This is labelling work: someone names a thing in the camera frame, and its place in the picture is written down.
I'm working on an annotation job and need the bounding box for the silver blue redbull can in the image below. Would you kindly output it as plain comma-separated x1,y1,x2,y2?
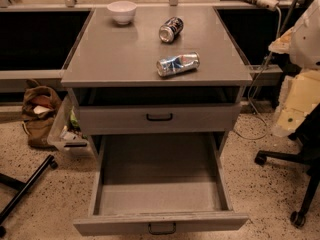
156,52,200,77

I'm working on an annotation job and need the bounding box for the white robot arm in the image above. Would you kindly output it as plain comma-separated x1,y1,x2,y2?
269,0,320,137

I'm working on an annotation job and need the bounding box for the grey drawer cabinet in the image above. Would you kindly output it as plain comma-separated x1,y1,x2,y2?
62,5,252,145

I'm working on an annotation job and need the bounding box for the closed grey upper drawer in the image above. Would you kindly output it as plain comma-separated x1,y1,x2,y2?
77,104,241,135

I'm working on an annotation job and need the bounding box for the open grey drawer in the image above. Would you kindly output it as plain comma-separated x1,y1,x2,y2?
74,133,248,236

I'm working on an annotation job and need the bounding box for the dark soda can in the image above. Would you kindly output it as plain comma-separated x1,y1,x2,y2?
159,17,184,43

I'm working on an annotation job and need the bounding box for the clear plastic bin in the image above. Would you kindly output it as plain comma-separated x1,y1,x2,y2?
47,96,94,157

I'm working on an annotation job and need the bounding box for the white ceramic bowl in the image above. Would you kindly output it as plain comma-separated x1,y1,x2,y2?
107,1,137,25

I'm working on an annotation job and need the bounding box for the brown paper bag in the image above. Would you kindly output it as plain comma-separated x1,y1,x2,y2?
22,79,62,149

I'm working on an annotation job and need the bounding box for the black office chair right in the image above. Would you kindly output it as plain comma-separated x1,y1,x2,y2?
254,104,320,228

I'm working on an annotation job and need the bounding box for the black chair base left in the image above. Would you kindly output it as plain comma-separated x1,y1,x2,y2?
0,155,58,238

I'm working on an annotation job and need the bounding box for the grey hanging cable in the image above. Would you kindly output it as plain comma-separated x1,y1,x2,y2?
233,5,284,142

